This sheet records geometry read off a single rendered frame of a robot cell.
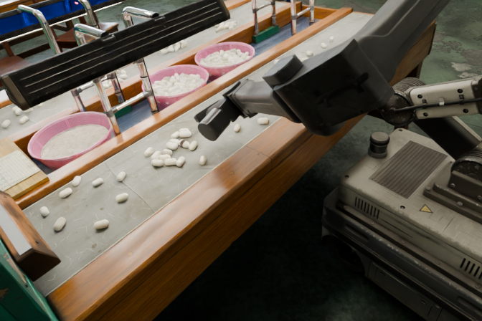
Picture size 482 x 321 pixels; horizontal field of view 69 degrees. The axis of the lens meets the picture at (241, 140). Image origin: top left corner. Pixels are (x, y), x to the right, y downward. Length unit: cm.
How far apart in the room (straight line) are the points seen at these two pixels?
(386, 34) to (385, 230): 98
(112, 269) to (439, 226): 93
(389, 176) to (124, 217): 90
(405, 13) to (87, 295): 71
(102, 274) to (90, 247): 11
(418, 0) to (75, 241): 82
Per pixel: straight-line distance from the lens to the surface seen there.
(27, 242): 81
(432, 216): 126
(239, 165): 93
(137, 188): 99
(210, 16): 107
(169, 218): 84
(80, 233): 95
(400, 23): 43
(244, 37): 187
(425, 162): 145
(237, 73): 140
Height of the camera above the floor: 137
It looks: 37 degrees down
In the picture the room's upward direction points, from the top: 8 degrees counter-clockwise
